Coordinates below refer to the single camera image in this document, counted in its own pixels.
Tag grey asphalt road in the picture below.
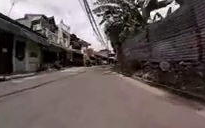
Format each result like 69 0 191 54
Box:
0 64 205 128

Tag strip of rubble and plants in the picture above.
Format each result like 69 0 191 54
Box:
113 58 205 101

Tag row of buildings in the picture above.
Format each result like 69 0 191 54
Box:
16 13 117 68

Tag concrete pavement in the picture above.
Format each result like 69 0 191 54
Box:
0 71 38 83

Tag grey house with dark door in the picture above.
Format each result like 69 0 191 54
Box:
0 7 52 77

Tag overhead wires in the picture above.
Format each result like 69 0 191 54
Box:
77 0 110 50

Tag grey corrugated wall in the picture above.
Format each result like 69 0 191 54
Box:
121 0 205 65

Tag large leafy tree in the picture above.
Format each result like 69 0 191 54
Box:
92 0 178 73

